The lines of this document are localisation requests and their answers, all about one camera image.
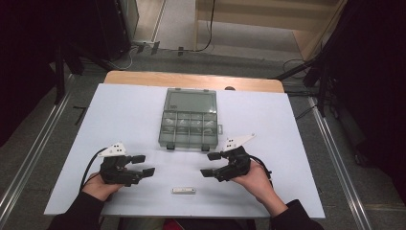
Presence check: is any clear grey-green compartment box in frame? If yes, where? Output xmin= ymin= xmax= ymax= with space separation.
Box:
xmin=157 ymin=87 xmax=224 ymax=152

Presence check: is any black curtain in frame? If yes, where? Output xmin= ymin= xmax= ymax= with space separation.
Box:
xmin=0 ymin=0 xmax=97 ymax=148
xmin=319 ymin=0 xmax=406 ymax=205

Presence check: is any person's left hand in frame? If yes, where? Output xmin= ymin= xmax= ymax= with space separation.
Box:
xmin=81 ymin=172 xmax=124 ymax=202

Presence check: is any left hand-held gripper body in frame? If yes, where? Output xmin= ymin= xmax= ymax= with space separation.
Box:
xmin=98 ymin=142 xmax=145 ymax=188

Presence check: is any beige wooden furniture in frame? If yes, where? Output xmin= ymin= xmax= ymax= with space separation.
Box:
xmin=194 ymin=0 xmax=348 ymax=60

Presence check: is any white power strip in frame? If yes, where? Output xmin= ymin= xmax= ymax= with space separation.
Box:
xmin=131 ymin=39 xmax=161 ymax=56

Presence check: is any white floor cable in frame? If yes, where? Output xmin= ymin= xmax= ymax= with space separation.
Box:
xmin=109 ymin=47 xmax=137 ymax=71

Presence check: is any black metal stand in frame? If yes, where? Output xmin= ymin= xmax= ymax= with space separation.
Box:
xmin=54 ymin=44 xmax=85 ymax=104
xmin=274 ymin=47 xmax=329 ymax=118

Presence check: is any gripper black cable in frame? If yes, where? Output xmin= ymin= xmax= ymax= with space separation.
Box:
xmin=79 ymin=147 xmax=109 ymax=191
xmin=248 ymin=154 xmax=274 ymax=188

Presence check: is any metal floor rail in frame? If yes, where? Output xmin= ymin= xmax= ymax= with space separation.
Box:
xmin=307 ymin=96 xmax=374 ymax=230
xmin=0 ymin=74 xmax=76 ymax=221

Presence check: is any looped black floor cable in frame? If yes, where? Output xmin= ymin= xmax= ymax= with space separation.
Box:
xmin=282 ymin=57 xmax=309 ymax=76

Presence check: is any white table board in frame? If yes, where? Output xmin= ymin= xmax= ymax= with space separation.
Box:
xmin=43 ymin=83 xmax=326 ymax=219

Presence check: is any person's right hand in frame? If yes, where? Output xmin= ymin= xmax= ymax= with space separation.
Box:
xmin=230 ymin=159 xmax=279 ymax=205

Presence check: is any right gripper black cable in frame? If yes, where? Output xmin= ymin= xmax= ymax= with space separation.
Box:
xmin=248 ymin=154 xmax=274 ymax=188

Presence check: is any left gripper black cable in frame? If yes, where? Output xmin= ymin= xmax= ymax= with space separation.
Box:
xmin=79 ymin=147 xmax=109 ymax=191

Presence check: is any hanging black cable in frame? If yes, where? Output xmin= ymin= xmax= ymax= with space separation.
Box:
xmin=183 ymin=0 xmax=216 ymax=54

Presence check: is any dark computer tower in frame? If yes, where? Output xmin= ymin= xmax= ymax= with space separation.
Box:
xmin=95 ymin=0 xmax=140 ymax=61

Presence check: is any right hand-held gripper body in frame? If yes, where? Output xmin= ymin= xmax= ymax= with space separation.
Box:
xmin=214 ymin=132 xmax=257 ymax=183

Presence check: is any small white stick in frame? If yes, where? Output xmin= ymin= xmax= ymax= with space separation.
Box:
xmin=170 ymin=186 xmax=196 ymax=196

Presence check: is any red cloth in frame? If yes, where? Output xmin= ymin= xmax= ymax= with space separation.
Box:
xmin=162 ymin=218 xmax=186 ymax=230

